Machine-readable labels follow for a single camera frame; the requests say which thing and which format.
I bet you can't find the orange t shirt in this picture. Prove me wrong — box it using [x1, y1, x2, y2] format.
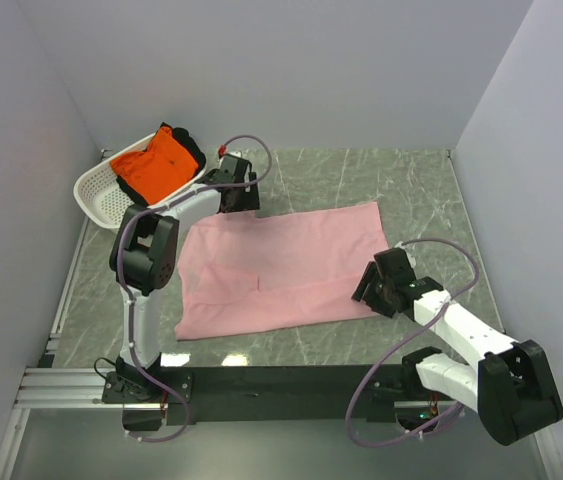
[109, 126, 199, 206]

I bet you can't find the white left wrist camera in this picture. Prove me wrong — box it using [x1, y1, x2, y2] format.
[217, 145, 227, 159]

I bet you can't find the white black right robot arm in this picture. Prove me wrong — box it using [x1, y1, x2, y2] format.
[352, 247, 563, 446]

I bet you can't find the white perforated plastic basket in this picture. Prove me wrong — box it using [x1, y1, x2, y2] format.
[73, 124, 207, 229]

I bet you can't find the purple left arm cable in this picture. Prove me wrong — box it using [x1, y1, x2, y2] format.
[114, 133, 274, 445]

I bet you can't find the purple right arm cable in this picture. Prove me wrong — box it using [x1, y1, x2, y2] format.
[345, 238, 479, 447]

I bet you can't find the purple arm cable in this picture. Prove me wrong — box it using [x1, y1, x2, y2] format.
[345, 238, 479, 447]
[114, 133, 274, 445]

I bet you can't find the pink t shirt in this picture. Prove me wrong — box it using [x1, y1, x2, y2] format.
[175, 202, 388, 341]

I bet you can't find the aluminium extrusion rail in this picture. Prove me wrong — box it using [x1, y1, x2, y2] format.
[13, 367, 130, 409]

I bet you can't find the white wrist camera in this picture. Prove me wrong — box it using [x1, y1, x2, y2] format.
[217, 145, 227, 159]
[393, 241, 416, 268]

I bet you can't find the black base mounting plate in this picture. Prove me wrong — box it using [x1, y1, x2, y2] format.
[100, 364, 442, 432]

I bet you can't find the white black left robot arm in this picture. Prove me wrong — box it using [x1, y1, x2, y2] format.
[109, 153, 260, 399]

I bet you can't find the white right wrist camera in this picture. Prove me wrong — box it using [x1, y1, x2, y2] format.
[393, 241, 416, 268]

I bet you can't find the black t shirt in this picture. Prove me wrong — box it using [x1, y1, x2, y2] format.
[116, 121, 207, 201]

